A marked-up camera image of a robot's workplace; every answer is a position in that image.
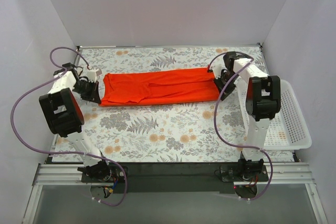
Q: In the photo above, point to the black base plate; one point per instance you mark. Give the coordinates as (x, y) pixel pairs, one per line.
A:
(175, 177)

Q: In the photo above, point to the aluminium frame rail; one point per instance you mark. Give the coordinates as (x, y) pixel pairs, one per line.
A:
(67, 174)

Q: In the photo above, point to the floral table mat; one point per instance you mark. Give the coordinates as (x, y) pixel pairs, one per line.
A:
(193, 132)

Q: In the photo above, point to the orange t shirt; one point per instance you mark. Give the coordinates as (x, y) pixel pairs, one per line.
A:
(159, 88)

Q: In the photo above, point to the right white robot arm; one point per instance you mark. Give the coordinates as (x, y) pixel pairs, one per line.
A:
(262, 103)

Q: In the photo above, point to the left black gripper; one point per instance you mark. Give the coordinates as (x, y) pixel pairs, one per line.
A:
(91, 91)

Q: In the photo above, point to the white plastic basket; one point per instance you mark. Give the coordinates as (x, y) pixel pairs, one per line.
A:
(288, 130)

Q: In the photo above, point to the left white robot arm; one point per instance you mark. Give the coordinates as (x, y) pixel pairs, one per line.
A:
(65, 118)

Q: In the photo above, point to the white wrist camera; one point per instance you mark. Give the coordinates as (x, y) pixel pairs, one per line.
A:
(216, 71)
(93, 74)

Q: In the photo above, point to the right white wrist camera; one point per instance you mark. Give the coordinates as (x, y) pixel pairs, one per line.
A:
(216, 71)

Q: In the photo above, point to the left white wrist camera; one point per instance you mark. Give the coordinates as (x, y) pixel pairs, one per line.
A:
(93, 74)

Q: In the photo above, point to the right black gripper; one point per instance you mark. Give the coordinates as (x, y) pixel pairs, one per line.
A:
(224, 85)

